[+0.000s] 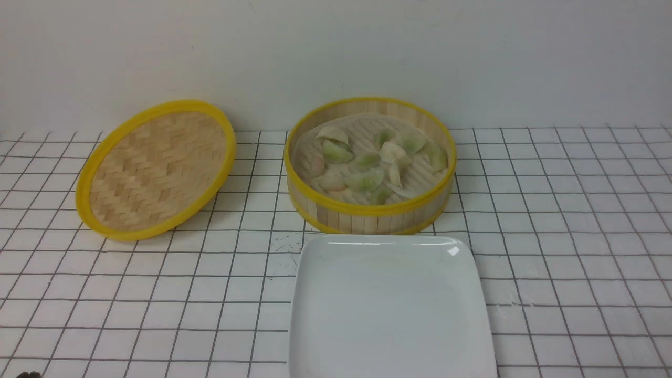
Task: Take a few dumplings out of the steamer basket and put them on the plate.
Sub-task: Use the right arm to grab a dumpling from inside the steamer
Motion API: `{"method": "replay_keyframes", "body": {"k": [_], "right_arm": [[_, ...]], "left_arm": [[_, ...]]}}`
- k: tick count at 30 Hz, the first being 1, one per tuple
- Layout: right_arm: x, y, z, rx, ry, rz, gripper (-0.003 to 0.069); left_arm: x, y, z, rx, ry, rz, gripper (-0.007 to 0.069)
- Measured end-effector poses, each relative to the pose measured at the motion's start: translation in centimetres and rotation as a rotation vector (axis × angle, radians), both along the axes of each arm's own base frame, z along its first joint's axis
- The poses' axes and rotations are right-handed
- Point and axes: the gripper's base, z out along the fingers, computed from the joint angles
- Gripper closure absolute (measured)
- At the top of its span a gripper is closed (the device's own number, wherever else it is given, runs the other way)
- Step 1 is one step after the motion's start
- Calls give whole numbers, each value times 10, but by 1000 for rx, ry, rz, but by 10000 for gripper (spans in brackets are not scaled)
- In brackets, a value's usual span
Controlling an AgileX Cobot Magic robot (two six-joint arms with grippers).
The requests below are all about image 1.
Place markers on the large green dumpling front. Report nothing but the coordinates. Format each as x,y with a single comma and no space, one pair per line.
365,182

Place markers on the green dumpling front edge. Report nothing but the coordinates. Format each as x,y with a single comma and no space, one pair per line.
380,195

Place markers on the green dumpling left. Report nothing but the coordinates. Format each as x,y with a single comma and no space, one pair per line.
335,152

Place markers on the green dumpling far right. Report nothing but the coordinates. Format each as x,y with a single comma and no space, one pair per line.
438,157

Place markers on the pink dumpling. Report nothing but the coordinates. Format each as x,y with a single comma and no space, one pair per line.
317,165
331,183

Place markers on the woven bamboo steamer lid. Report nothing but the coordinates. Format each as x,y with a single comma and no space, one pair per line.
156,170

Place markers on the small green dumpling middle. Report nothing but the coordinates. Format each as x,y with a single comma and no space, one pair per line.
366,162

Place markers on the dark object bottom left corner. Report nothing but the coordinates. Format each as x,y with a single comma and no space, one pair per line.
32,374

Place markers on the white square ceramic plate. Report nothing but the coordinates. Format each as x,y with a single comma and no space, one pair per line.
389,306

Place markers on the bamboo steamer basket yellow rim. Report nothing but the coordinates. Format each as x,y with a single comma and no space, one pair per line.
406,217

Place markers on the white steamer liner cloth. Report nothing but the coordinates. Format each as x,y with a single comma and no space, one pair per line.
417,176

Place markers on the green dumpling back right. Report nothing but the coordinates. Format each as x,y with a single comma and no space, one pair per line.
411,143

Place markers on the green dumpling back centre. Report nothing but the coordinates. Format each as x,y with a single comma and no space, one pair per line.
382,137

